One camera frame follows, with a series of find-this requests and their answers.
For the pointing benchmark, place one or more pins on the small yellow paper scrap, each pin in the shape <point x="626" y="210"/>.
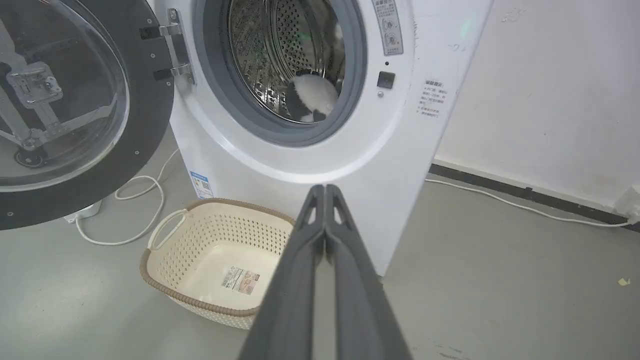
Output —
<point x="623" y="282"/>

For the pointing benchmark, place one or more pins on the round washer door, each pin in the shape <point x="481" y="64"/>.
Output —
<point x="75" y="105"/>

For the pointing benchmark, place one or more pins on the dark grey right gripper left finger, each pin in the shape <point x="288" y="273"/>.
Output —
<point x="292" y="295"/>

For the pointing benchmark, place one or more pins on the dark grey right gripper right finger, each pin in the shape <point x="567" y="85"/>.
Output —
<point x="362" y="300"/>

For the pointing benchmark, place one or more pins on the cream perforated laundry basket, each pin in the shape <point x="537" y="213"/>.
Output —
<point x="210" y="260"/>

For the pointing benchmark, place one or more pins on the black and white plush toy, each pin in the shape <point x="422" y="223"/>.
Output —
<point x="312" y="97"/>

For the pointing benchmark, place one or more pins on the white power strip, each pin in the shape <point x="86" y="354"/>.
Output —
<point x="82" y="212"/>

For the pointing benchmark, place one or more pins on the white front-load washing machine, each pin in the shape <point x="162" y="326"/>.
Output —
<point x="400" y="165"/>

